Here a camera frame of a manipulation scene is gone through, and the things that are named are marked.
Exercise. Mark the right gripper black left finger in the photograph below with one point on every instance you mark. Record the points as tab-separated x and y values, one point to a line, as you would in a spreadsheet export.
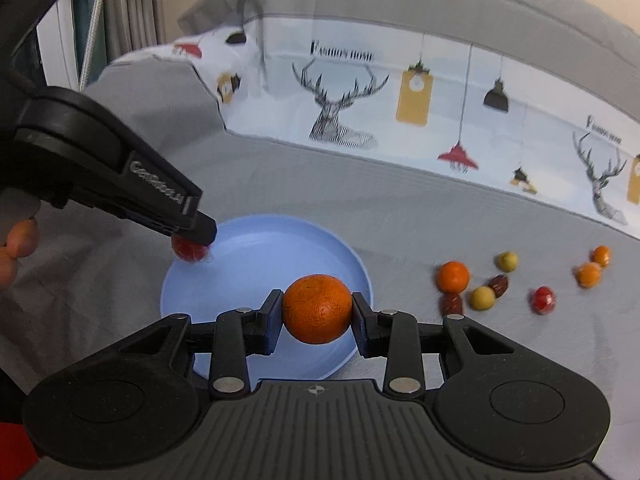
235	335

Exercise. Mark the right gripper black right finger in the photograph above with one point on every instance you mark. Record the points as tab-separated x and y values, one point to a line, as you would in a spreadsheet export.
400	339

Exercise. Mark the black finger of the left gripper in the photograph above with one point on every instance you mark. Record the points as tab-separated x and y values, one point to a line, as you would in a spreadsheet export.
202	230

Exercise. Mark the small red fruit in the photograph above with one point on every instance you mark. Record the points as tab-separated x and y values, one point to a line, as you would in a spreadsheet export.
188	251

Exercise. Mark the dark red jujube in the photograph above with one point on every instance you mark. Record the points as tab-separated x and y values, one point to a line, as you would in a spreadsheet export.
450	303
499	284

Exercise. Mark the large orange mandarin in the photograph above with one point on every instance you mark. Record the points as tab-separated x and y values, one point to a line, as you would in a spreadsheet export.
317	309

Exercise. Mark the yellow-green round fruit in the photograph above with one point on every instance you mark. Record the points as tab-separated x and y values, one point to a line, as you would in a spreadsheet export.
507	261
482	298

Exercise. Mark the small orange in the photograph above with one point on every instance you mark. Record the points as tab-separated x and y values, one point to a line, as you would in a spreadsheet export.
588	275

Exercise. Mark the small orange kumquat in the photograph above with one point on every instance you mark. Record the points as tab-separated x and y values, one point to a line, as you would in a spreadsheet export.
602	255

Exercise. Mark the person's left hand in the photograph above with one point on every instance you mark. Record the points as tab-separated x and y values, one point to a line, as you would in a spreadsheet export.
21	242

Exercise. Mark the light blue round plate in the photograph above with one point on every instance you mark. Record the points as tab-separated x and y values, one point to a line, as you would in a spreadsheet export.
250	257

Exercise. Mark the grey curtain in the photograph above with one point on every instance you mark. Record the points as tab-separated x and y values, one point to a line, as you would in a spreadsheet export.
133	25

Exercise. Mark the grey patterned sofa cover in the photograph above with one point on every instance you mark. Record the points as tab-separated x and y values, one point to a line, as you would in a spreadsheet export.
416	131

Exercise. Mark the white door frame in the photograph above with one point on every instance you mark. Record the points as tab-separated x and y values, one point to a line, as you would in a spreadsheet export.
56	39

